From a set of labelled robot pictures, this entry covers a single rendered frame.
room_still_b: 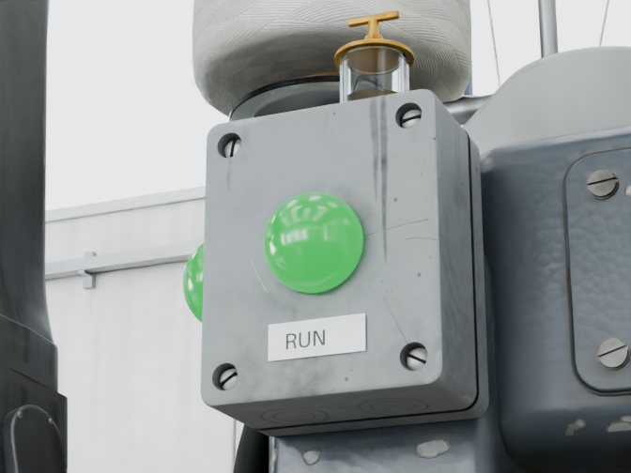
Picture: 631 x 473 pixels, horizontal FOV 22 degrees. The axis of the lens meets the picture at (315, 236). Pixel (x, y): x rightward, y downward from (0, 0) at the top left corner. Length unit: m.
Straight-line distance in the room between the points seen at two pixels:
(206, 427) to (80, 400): 0.60
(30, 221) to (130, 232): 6.03
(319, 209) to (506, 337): 0.08
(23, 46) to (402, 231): 0.46
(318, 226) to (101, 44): 6.89
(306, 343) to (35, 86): 0.45
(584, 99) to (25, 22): 0.37
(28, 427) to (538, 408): 0.32
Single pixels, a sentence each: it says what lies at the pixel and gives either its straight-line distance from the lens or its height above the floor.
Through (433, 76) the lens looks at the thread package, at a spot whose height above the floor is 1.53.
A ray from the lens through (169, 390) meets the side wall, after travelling 6.57.
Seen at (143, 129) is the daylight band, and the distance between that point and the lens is 7.04.
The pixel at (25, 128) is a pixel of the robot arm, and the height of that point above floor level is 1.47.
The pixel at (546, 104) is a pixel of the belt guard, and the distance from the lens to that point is 0.65.
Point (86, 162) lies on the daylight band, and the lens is 7.13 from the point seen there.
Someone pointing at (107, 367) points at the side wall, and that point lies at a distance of 6.73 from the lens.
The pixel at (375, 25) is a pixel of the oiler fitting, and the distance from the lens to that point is 0.59.
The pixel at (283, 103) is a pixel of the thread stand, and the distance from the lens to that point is 0.92.
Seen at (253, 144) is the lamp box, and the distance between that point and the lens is 0.49.
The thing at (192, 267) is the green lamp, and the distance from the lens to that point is 0.50.
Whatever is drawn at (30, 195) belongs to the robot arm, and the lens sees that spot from 0.85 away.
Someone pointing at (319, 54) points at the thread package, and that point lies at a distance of 0.91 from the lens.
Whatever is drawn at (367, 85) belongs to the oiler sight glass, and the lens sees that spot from 0.57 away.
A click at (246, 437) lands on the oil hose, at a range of 0.53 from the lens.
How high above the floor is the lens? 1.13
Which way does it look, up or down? 20 degrees up
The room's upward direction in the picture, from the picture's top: straight up
